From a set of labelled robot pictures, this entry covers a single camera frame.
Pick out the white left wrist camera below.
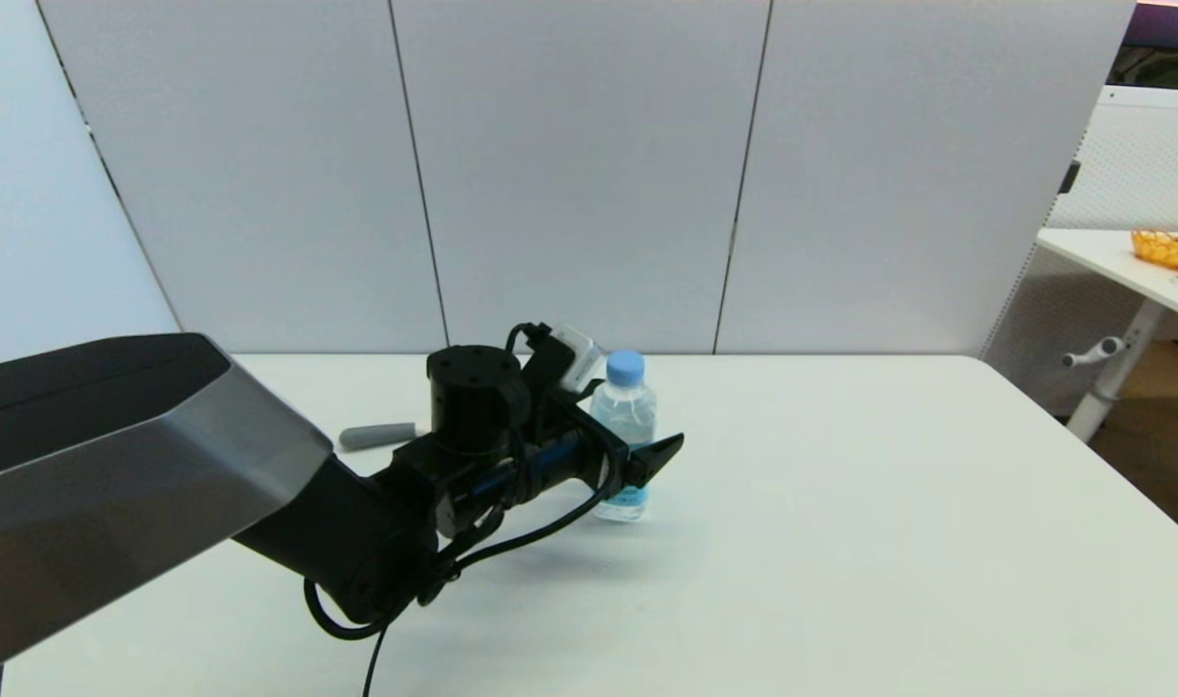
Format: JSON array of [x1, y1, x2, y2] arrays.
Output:
[[548, 325, 606, 394]]

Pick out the white desk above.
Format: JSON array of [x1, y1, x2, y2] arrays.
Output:
[[1037, 227, 1178, 443]]

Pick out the white desk crank handle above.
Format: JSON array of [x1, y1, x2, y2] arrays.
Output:
[[1062, 336, 1129, 370]]

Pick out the orange basket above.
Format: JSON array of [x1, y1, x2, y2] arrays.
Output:
[[1131, 228, 1178, 273]]

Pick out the clear bottle blue label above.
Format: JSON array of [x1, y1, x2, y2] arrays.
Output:
[[589, 349, 660, 524]]

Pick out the green plant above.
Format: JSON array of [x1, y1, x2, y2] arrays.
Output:
[[1114, 53, 1178, 91]]

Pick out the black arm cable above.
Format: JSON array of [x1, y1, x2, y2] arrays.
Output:
[[303, 322, 617, 697]]

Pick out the grey handled white peeler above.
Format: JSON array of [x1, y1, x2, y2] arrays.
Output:
[[339, 421, 427, 452]]

